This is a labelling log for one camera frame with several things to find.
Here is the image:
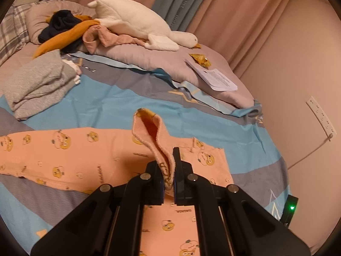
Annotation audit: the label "plaid grey pillow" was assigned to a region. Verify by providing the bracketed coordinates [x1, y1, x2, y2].
[1, 0, 65, 65]

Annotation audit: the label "peach cartoon print garment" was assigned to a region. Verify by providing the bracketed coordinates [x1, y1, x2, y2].
[1, 109, 233, 251]

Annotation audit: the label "black garment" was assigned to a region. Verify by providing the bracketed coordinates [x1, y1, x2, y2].
[38, 10, 81, 44]

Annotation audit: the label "blue grey patterned duvet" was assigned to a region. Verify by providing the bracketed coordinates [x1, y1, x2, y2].
[0, 51, 293, 254]

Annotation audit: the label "white paper sheets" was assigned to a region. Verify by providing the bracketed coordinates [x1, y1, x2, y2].
[185, 60, 238, 92]

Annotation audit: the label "mustard orange garment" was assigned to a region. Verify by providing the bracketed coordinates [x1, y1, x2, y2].
[33, 20, 100, 58]

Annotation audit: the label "pink curtain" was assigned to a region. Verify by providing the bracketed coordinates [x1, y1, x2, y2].
[69, 0, 289, 76]

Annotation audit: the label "white power strip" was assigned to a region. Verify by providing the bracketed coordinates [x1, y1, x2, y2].
[306, 96, 337, 140]

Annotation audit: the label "white goose plush toy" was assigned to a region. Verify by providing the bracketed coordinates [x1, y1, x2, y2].
[87, 0, 198, 51]

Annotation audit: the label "yellow snack wrapper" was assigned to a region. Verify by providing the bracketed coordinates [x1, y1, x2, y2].
[190, 54, 211, 69]

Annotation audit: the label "black device green light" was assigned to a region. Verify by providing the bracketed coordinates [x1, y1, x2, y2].
[280, 195, 298, 228]

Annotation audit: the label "grey blue curtain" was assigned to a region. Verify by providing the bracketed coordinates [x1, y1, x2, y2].
[152, 0, 204, 31]

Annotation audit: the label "thin wall cable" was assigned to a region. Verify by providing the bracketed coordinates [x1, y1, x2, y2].
[287, 134, 334, 170]

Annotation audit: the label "dusty pink garment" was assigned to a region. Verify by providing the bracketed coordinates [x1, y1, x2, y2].
[83, 25, 146, 54]

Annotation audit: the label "folded grey garment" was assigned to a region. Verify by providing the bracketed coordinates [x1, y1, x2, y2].
[3, 49, 81, 120]

